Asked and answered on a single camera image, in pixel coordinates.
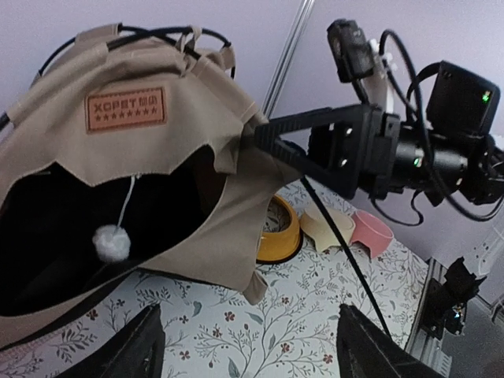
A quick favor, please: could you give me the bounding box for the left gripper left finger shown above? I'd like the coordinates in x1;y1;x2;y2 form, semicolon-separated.
65;304;165;378

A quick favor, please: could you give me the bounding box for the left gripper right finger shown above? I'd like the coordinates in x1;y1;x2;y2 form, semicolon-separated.
336;304;441;378

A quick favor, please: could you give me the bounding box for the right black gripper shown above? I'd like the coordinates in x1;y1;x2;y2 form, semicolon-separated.
254;104;400;199

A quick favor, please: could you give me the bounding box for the black tent pole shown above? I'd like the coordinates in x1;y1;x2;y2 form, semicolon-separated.
1;24;235;132
300;176;392;339

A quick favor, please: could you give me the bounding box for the beige fabric pet tent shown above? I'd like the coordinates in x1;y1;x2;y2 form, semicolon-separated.
1;24;298;349

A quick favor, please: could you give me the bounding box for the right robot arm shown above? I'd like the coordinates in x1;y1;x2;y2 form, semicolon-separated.
254;61;503;205

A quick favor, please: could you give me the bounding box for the cream pet bowl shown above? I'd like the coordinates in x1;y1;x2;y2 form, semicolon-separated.
299;204;355;252

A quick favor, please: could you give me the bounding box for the yellow pet bowl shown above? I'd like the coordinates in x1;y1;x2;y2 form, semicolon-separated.
256;195;303;265

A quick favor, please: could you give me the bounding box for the pink pet bowl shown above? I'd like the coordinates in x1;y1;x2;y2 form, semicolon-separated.
350;209;394;259

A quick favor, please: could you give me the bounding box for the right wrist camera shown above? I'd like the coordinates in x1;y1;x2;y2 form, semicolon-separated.
327;19;396;113

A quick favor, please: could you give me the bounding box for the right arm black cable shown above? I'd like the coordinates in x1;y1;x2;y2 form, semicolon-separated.
354;29;504;226

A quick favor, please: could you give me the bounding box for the right aluminium frame post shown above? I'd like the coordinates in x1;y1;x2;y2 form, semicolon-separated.
262;0;316;118

